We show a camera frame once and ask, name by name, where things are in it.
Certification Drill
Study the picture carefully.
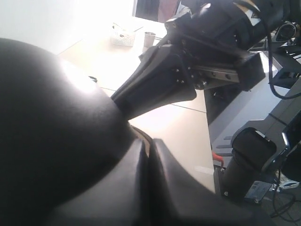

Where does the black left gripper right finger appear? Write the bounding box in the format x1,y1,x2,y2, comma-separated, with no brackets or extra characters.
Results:
148,139,275,226

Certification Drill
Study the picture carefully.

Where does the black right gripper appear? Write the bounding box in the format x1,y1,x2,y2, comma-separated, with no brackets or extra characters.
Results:
111,0,266,119

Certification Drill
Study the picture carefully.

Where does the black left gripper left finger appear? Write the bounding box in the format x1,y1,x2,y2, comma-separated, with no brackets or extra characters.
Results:
47,139,149,226

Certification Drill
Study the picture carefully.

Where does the black helmet with tinted visor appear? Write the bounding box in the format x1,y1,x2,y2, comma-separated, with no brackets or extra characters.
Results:
0,39,139,226

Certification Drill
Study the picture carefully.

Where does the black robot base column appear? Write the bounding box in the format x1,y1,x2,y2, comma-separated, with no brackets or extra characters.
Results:
222,128,276,202

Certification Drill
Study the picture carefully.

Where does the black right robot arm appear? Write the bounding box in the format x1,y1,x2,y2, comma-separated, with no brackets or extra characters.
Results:
112,0,301,120

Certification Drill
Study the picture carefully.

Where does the metal cup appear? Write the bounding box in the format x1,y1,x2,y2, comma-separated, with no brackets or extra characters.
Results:
144,32,156,48

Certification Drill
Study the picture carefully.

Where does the white mesh basket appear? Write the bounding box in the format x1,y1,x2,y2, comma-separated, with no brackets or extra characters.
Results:
111,23,143,47

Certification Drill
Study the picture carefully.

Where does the dark monitor screen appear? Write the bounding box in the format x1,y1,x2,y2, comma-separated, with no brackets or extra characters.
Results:
134,0,181,23

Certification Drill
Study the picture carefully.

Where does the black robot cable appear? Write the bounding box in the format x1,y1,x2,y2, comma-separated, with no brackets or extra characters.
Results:
258,0,301,99

